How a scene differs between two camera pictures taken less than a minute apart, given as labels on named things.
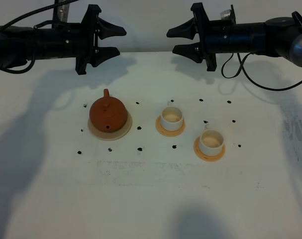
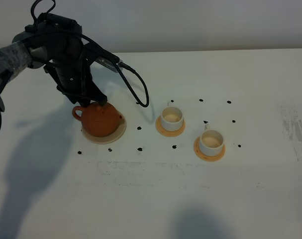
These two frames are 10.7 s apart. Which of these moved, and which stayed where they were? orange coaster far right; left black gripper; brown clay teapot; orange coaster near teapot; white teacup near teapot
Moved: brown clay teapot; left black gripper
Stayed: orange coaster far right; white teacup near teapot; orange coaster near teapot
